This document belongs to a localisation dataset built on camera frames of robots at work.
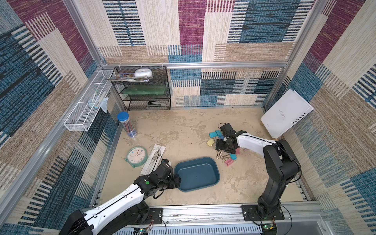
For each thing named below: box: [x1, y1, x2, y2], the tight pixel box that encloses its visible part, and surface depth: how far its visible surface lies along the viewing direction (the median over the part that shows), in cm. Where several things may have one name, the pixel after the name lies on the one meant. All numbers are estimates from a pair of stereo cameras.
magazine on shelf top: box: [105, 72, 155, 83], surface depth 87 cm
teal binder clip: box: [229, 153, 238, 161], surface depth 93 cm
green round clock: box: [124, 146, 148, 169], surface depth 94 cm
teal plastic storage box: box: [174, 156, 221, 193], surface depth 89 cm
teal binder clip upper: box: [209, 131, 218, 139], surface depth 105 cm
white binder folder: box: [260, 88, 314, 139], surface depth 90 cm
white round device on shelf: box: [134, 68, 153, 79], surface depth 90 cm
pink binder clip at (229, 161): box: [224, 158, 235, 166], surface depth 93 cm
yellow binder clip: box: [206, 138, 215, 147], surface depth 101 cm
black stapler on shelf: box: [147, 100, 167, 106], surface depth 113 cm
